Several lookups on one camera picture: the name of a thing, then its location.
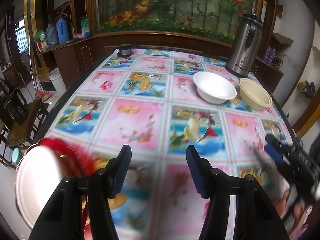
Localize small beige plastic bowl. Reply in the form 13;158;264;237
239;78;272;111

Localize large red plastic plate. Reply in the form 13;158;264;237
37;138;101;240

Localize white foam bowl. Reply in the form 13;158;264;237
15;145;67;228
193;72;237;105

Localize person right hand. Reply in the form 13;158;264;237
274;177;319;239

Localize stainless steel thermos jug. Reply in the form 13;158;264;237
226;14;263;77

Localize purple bottles on shelf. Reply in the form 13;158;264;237
263;46;276;65

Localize teal lidded jar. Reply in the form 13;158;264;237
11;147;23;165

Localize wooden chair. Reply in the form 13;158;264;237
1;81;48;168

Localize black mug on chair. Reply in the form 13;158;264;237
4;95;28;126

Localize colourful fruit pattern tablecloth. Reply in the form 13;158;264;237
46;49;292;239

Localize white plastic bucket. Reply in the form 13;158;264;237
48;68;67;93

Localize grey blue water jug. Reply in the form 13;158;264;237
46;23;59;47

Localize blue thermos flask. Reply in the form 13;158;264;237
56;18;70;44

